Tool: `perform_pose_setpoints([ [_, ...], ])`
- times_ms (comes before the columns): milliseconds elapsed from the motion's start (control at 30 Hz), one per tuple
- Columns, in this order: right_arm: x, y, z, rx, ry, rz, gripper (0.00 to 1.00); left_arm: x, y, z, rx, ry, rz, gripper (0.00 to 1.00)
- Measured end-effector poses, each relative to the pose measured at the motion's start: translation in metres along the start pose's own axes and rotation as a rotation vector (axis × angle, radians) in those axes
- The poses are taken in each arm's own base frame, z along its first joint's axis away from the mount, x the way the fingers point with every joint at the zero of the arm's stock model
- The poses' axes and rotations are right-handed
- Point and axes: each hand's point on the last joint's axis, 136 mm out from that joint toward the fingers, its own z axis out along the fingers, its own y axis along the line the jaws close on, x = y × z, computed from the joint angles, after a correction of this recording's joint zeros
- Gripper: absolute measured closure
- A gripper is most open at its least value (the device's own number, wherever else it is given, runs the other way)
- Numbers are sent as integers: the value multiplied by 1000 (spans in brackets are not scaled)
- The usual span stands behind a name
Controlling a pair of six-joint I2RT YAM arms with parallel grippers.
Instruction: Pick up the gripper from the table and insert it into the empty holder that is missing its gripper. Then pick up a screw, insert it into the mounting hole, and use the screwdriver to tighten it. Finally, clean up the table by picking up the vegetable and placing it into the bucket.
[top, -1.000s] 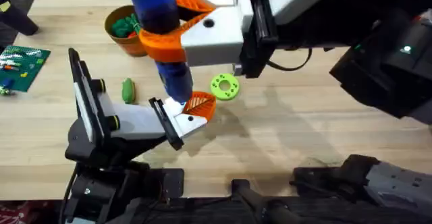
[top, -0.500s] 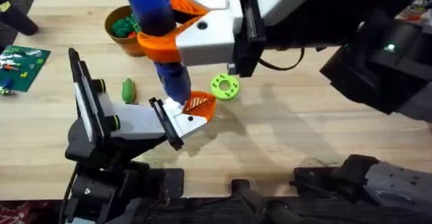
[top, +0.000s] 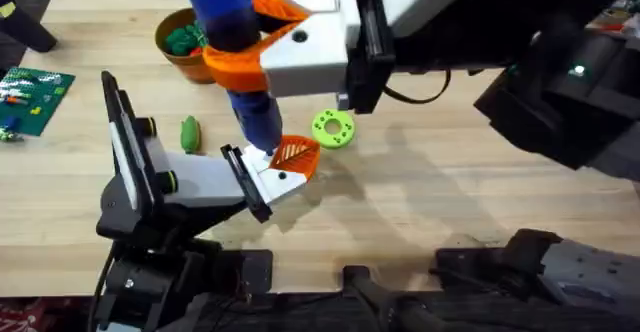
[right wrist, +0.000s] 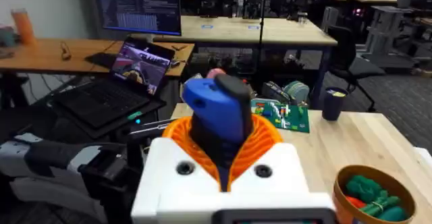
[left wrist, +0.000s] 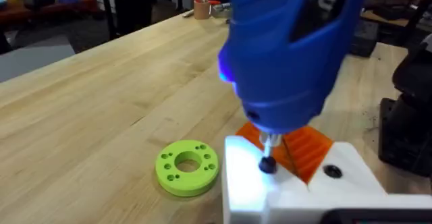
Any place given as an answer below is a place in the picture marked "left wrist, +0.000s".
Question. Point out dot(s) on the brown cup with wooden utensils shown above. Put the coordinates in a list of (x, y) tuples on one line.
[(202, 4)]

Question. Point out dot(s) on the white orange left gripper right finger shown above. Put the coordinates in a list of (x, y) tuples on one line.
[(344, 183)]

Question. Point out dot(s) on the white orange left gripper left finger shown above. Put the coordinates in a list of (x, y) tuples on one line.
[(244, 183)]

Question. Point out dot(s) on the blue electric screwdriver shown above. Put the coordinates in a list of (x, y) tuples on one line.
[(283, 65)]

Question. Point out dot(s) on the black box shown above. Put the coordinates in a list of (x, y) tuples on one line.
[(364, 38)]

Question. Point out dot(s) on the green disc with holes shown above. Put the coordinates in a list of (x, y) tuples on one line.
[(175, 178)]

